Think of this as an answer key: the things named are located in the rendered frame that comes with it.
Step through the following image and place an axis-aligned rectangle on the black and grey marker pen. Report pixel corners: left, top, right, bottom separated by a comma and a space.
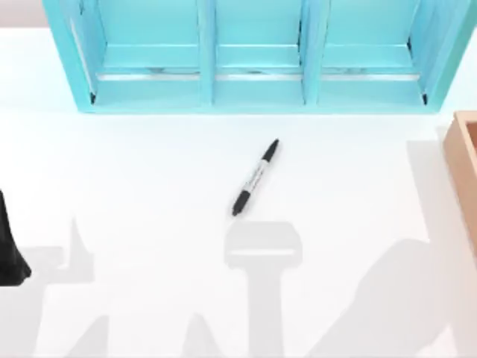
231, 138, 280, 218

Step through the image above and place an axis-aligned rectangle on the light blue rack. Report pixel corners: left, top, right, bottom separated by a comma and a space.
40, 0, 477, 116

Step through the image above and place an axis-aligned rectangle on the salmon-coloured shallow box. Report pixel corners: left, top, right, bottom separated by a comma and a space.
442, 110, 477, 263

